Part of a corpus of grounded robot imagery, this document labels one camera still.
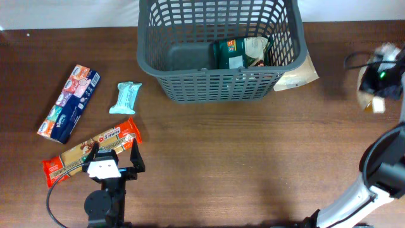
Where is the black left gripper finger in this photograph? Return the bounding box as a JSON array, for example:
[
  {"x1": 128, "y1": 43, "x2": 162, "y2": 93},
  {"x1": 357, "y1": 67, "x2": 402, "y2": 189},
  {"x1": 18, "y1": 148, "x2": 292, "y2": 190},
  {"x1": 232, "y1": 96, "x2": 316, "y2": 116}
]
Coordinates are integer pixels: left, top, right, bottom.
[
  {"x1": 130, "y1": 139, "x2": 146, "y2": 173},
  {"x1": 84, "y1": 142, "x2": 99, "y2": 164}
]

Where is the brown snack bag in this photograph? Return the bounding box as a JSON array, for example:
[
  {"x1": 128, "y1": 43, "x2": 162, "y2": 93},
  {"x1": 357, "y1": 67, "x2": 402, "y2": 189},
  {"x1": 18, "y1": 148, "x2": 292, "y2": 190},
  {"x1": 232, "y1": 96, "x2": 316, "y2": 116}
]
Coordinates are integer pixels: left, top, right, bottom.
[{"x1": 356, "y1": 42, "x2": 401, "y2": 114}]

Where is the beige powder pouch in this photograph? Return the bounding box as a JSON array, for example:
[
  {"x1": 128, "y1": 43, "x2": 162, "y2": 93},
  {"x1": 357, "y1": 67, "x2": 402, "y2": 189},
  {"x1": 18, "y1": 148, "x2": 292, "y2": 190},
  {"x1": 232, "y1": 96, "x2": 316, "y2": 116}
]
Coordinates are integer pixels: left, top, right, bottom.
[{"x1": 273, "y1": 53, "x2": 319, "y2": 91}]

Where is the green snack bag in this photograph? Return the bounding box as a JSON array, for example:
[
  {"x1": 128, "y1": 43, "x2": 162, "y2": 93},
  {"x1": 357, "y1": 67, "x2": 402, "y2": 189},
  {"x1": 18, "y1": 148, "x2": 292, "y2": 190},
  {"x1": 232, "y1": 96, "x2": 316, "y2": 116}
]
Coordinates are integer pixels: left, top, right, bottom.
[{"x1": 213, "y1": 36, "x2": 273, "y2": 69}]

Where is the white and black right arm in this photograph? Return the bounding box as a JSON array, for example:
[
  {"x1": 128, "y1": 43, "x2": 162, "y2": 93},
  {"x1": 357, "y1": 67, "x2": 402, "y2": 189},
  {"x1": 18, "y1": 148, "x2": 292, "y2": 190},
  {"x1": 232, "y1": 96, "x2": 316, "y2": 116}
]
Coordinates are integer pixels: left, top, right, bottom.
[{"x1": 297, "y1": 43, "x2": 404, "y2": 228}]

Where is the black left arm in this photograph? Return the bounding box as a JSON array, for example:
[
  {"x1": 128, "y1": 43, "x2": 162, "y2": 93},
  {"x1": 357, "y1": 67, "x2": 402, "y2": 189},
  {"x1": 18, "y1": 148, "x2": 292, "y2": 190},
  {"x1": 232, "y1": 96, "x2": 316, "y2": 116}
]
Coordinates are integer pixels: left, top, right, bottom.
[{"x1": 82, "y1": 139, "x2": 146, "y2": 227}]

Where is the Kleenex tissue multipack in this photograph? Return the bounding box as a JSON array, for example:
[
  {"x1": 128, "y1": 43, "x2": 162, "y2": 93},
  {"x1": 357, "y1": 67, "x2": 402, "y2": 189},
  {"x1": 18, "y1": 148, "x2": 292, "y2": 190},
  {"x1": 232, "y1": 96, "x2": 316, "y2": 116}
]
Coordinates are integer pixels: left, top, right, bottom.
[{"x1": 37, "y1": 65, "x2": 101, "y2": 144}]

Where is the orange spaghetti packet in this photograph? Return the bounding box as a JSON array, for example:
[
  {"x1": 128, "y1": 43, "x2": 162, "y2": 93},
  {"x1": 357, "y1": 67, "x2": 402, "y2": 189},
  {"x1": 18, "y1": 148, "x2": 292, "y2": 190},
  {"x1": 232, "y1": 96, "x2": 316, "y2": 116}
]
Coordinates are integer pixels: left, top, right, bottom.
[{"x1": 42, "y1": 117, "x2": 142, "y2": 187}]

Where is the mint green wrapped bar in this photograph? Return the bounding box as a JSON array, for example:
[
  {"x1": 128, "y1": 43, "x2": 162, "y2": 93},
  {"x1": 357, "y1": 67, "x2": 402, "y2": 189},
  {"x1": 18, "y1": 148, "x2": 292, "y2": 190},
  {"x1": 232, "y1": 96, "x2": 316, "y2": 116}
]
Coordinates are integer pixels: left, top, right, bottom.
[{"x1": 109, "y1": 82, "x2": 142, "y2": 115}]

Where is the grey plastic lattice basket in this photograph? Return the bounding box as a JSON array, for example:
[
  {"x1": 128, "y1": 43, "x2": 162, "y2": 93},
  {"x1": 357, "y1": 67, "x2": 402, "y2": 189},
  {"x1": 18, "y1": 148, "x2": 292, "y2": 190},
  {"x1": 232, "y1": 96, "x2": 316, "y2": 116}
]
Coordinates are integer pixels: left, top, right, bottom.
[{"x1": 136, "y1": 0, "x2": 308, "y2": 105}]

